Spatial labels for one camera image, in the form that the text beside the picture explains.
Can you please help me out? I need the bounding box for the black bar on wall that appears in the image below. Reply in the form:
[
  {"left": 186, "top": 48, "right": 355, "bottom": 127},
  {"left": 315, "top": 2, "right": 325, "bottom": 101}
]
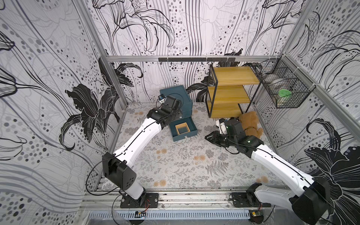
[{"left": 158, "top": 57, "right": 236, "bottom": 62}]

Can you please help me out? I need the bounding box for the yellow brooch box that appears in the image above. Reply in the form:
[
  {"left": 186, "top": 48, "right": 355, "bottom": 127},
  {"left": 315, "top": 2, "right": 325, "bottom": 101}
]
[{"left": 175, "top": 122, "right": 190, "bottom": 135}]

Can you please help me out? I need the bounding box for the brown teddy bear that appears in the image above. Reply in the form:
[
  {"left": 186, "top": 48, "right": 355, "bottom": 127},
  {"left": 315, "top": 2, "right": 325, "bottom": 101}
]
[{"left": 239, "top": 111, "right": 263, "bottom": 139}]

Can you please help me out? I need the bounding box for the aluminium rail frame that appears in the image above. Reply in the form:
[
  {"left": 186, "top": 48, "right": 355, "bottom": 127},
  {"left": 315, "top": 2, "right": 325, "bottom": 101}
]
[{"left": 81, "top": 189, "right": 313, "bottom": 211}]

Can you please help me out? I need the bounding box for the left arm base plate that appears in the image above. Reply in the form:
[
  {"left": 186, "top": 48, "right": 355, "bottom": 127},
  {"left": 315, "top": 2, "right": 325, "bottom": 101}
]
[{"left": 120, "top": 191, "right": 159, "bottom": 209}]

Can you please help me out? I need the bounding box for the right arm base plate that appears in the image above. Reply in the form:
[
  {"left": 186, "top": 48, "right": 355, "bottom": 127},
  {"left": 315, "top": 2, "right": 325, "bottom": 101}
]
[{"left": 229, "top": 192, "right": 272, "bottom": 209}]

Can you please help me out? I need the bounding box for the black wire basket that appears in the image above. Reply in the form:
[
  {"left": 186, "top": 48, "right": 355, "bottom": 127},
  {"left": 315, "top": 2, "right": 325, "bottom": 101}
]
[{"left": 258, "top": 59, "right": 313, "bottom": 109}]

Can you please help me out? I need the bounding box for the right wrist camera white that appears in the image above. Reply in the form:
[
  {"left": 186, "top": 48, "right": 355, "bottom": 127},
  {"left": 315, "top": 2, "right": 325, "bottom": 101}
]
[{"left": 216, "top": 118, "right": 227, "bottom": 135}]

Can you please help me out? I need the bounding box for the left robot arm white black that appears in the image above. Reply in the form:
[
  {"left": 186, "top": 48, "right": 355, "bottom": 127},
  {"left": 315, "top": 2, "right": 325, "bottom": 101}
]
[{"left": 102, "top": 95, "right": 183, "bottom": 200}]

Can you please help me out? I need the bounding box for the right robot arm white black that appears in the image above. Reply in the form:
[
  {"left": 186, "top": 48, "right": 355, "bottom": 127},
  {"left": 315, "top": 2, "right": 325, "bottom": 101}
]
[{"left": 205, "top": 118, "right": 331, "bottom": 225}]

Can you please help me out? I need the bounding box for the white bowl in basket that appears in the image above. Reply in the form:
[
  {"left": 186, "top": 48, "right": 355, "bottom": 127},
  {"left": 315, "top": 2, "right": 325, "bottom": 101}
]
[{"left": 270, "top": 78, "right": 287, "bottom": 86}]

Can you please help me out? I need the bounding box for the green lid container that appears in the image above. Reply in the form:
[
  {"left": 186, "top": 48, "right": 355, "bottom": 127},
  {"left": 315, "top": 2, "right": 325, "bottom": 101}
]
[{"left": 277, "top": 89, "right": 292, "bottom": 103}]

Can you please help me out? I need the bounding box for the yellow black shelf rack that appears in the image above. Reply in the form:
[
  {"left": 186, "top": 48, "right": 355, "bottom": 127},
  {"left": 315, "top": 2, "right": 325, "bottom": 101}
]
[{"left": 205, "top": 63, "right": 261, "bottom": 118}]

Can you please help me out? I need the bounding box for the teal drawer cabinet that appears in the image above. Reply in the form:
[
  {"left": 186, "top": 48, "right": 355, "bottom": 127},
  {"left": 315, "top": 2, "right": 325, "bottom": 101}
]
[{"left": 160, "top": 85, "right": 193, "bottom": 118}]

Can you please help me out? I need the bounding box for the white slotted cable duct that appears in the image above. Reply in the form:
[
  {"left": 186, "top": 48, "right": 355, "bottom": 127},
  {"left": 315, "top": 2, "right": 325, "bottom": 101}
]
[{"left": 89, "top": 210, "right": 250, "bottom": 220}]

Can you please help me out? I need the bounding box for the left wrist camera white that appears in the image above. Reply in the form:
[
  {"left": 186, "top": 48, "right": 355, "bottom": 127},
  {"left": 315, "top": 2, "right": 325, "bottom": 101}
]
[{"left": 158, "top": 94, "right": 166, "bottom": 104}]

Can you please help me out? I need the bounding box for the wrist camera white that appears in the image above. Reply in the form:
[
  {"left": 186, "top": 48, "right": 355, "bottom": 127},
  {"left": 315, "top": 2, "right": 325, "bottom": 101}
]
[
  {"left": 158, "top": 94, "right": 166, "bottom": 104},
  {"left": 216, "top": 118, "right": 227, "bottom": 135}
]

